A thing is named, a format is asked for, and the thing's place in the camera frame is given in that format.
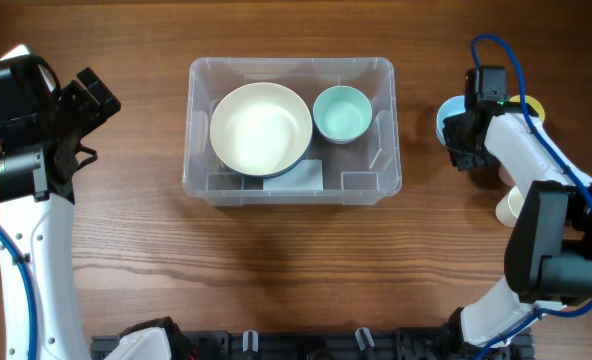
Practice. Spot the mint green small bowl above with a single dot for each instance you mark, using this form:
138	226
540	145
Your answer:
342	114

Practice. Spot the yellow plastic cup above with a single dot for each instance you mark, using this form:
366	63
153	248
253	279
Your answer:
534	103

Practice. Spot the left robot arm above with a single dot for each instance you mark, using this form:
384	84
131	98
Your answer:
42	317

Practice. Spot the cream plastic bowl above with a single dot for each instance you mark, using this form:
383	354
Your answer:
260	101

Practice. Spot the pink plastic cup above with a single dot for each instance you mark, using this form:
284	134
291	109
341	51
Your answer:
505	176

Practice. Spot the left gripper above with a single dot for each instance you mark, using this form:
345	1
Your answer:
94	113

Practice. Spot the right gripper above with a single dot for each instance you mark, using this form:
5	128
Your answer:
463	161

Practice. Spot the pale cream plastic cup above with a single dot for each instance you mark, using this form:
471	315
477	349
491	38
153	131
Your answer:
509	207

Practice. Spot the dark blue bowl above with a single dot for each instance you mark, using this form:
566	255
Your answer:
262	149

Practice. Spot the clear plastic storage container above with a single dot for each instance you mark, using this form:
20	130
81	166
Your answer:
361	172

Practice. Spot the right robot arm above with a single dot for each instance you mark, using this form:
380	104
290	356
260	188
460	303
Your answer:
548	258

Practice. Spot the light blue small bowl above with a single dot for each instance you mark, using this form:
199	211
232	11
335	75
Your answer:
451	107

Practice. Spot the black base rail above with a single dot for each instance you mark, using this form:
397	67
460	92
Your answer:
402	344

